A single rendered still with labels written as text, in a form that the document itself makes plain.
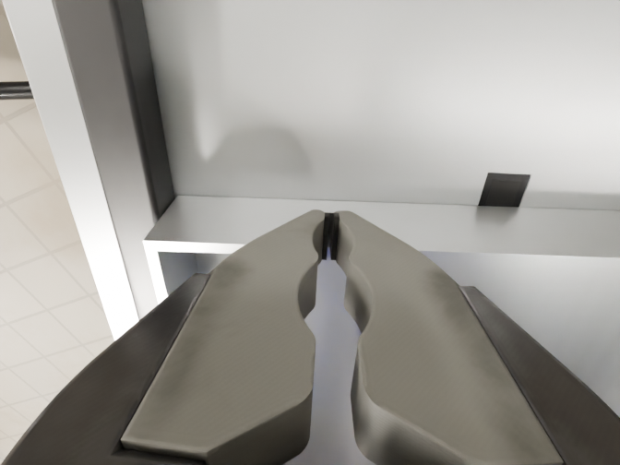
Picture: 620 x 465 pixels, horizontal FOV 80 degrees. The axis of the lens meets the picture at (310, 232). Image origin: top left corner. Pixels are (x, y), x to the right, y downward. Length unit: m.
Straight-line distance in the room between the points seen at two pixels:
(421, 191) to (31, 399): 2.16
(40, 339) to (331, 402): 1.70
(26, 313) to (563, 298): 1.74
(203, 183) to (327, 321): 0.09
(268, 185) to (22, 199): 1.34
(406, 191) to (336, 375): 0.11
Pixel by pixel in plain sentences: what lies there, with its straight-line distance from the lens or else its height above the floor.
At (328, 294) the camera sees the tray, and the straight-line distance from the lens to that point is 0.18.
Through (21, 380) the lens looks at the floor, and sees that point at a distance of 2.15.
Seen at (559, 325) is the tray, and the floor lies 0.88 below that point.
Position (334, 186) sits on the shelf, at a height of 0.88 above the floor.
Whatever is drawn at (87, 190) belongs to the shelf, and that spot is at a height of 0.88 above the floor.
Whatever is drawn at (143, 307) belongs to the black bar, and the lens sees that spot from 0.18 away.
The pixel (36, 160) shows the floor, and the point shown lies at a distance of 1.37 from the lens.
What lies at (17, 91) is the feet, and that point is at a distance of 1.19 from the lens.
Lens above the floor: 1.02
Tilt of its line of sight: 59 degrees down
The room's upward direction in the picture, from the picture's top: 177 degrees counter-clockwise
